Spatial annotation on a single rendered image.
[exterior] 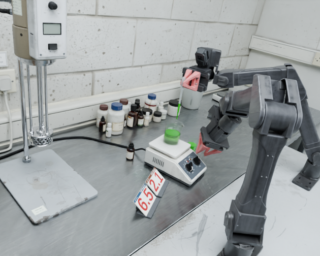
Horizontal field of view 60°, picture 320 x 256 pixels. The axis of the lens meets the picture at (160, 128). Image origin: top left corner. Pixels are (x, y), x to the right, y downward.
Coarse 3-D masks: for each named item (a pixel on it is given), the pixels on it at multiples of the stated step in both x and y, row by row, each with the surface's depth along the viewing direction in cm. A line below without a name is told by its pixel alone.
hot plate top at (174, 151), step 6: (156, 138) 105; (162, 138) 105; (150, 144) 100; (156, 144) 101; (162, 144) 101; (180, 144) 103; (186, 144) 104; (162, 150) 98; (168, 150) 98; (174, 150) 99; (180, 150) 99; (174, 156) 96
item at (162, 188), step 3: (165, 180) 96; (147, 183) 88; (162, 183) 94; (165, 183) 95; (150, 186) 89; (162, 186) 93; (165, 186) 93; (150, 189) 90; (159, 189) 91; (162, 189) 92; (165, 189) 92; (153, 192) 89; (159, 192) 90; (162, 192) 90; (156, 195) 89; (159, 195) 89; (162, 195) 89
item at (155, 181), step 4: (156, 172) 95; (152, 176) 92; (156, 176) 94; (160, 176) 95; (152, 180) 91; (156, 180) 93; (160, 180) 94; (152, 184) 90; (156, 184) 91; (160, 184) 93; (152, 188) 89; (156, 188) 90; (156, 192) 89
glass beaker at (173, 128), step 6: (168, 120) 102; (174, 120) 103; (168, 126) 99; (174, 126) 97; (180, 126) 102; (168, 132) 99; (174, 132) 99; (180, 132) 100; (168, 138) 100; (174, 138) 100; (168, 144) 101; (174, 144) 101
